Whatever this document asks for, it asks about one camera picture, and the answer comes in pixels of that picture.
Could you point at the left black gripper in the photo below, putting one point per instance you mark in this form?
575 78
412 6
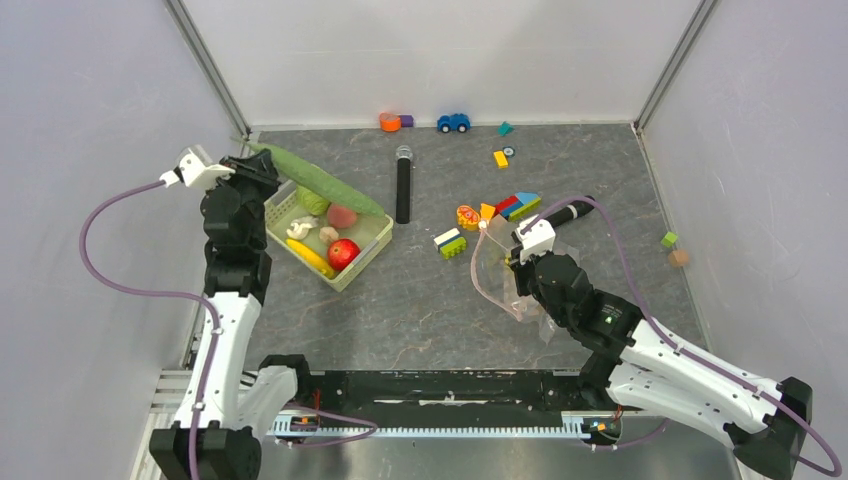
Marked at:
256 168

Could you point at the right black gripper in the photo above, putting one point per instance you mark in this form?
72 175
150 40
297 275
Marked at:
520 268

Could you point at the clear polka dot zip bag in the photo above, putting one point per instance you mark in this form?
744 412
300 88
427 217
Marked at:
494 280

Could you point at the long green cucumber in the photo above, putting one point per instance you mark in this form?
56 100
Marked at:
318 181

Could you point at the green cabbage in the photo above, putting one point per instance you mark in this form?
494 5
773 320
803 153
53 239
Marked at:
311 202

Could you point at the white mushroom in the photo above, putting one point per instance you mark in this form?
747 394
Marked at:
300 228

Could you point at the tan mushroom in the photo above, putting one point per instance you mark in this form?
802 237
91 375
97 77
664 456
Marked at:
328 235

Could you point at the red tomato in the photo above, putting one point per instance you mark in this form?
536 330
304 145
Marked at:
341 253

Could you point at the red peach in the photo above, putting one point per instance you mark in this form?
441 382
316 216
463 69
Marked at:
341 217

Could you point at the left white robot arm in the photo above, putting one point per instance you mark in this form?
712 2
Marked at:
218 428

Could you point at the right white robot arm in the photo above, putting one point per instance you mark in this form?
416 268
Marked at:
640 363

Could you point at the multicolour brick stack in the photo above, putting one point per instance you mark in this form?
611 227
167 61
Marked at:
517 206

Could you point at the orange brick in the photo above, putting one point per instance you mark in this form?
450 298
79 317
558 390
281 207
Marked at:
487 212

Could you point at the slanted black microphone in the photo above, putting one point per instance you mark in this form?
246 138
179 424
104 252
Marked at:
569 212

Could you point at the orange cartoon figure block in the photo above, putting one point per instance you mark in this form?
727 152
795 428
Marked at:
468 218

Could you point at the white blue green brick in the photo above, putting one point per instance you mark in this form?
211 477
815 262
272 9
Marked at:
450 243

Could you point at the light green plastic basket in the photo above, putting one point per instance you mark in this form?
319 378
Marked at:
371 233

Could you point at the small yellow fruit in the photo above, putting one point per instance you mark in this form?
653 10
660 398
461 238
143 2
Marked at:
311 257

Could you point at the yellow brick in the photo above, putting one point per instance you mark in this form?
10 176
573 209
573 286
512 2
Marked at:
501 159

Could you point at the teal block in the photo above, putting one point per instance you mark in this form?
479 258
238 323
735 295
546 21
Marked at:
505 128

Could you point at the green cube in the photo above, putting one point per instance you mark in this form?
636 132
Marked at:
669 240

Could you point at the upright black microphone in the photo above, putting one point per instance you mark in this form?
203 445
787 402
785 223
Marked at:
404 159

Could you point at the tan wooden cube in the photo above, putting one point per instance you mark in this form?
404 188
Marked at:
678 258

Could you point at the purple block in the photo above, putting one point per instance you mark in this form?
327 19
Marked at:
407 121

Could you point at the blue toy car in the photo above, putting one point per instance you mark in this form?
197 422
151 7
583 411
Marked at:
457 122

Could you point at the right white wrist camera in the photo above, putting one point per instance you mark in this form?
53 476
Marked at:
535 236

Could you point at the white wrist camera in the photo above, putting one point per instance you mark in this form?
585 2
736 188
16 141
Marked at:
195 169
535 236

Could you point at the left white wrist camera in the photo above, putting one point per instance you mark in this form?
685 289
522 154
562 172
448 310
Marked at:
195 169

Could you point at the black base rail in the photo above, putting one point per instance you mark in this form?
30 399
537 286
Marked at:
449 398

